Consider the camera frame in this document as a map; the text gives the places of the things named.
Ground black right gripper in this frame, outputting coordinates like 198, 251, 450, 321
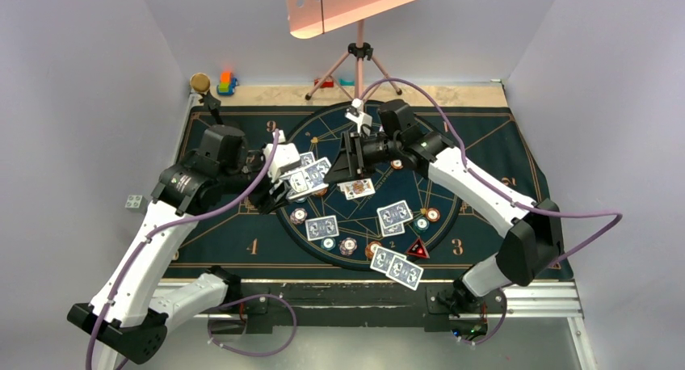
325, 129, 402, 183

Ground purple chips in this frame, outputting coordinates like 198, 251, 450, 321
289, 208, 308, 225

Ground card sliding from deck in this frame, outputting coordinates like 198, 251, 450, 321
302, 157, 331, 191

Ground dealt card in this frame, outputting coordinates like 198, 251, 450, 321
376, 200, 414, 229
300, 152, 317, 167

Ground red chip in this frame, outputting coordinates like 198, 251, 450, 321
390, 160, 403, 170
425, 208, 441, 223

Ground face down burn card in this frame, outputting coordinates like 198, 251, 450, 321
305, 215, 339, 242

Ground green poker chip stack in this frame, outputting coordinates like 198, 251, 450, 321
320, 238, 337, 251

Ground purple white poker chip stack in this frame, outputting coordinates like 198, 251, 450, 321
339, 238, 358, 256

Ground orange poker chip stack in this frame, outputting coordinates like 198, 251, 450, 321
364, 241, 382, 260

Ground dealer seat card one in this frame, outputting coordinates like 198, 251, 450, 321
370, 246, 407, 275

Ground red triangle dealer marker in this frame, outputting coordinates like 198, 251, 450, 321
405, 238, 430, 259

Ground dealer seat card two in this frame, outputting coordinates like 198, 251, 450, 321
386, 256, 424, 291

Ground blue playing card deck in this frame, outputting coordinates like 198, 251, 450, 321
286, 171, 315, 201

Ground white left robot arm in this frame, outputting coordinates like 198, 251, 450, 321
67, 124, 300, 369

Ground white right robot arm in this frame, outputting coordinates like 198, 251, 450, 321
324, 99, 563, 311

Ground dark green poker mat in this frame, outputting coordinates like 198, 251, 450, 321
165, 106, 549, 280

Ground round dark blue mat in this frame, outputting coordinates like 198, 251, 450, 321
276, 103, 462, 271

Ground teal toy block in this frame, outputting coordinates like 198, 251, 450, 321
339, 78, 355, 86

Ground red toy block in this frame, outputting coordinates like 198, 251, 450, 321
314, 78, 334, 88

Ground pink tripod stand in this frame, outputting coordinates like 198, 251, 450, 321
304, 19, 390, 101

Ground colourful toy blocks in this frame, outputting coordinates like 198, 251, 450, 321
216, 71, 237, 96

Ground gold round lid jar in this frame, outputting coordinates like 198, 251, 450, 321
189, 73, 211, 94

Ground grey toy brick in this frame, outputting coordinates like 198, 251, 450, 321
124, 195, 149, 214

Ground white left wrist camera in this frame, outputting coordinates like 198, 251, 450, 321
262, 129, 301, 183

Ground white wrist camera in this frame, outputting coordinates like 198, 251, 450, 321
345, 99, 372, 136
262, 129, 301, 183

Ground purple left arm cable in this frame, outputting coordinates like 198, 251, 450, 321
84, 131, 298, 370

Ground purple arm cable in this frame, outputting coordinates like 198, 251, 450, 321
84, 131, 298, 370
358, 77, 624, 347

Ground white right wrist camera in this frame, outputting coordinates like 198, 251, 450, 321
345, 99, 372, 136

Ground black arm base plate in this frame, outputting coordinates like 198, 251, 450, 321
202, 280, 506, 334

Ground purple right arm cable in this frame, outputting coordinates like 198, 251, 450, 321
358, 77, 624, 347

